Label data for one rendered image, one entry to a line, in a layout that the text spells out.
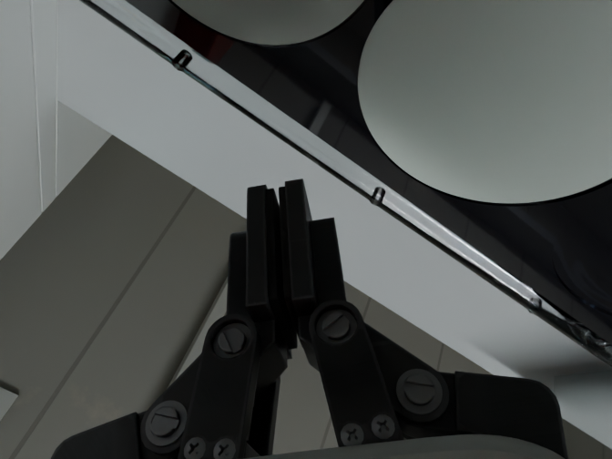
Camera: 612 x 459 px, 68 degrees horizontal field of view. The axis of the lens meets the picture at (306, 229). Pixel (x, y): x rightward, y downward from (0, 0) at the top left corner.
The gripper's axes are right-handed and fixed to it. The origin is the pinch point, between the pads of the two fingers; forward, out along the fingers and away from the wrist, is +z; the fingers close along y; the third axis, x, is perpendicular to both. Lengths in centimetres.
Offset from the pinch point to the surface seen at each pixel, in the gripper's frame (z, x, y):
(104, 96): 24.8, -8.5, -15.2
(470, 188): 5.5, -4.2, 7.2
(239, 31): 9.4, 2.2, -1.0
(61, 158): 31.0, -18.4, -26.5
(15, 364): 44, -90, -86
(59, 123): 28.8, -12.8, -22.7
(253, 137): 19.4, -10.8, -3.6
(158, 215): 94, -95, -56
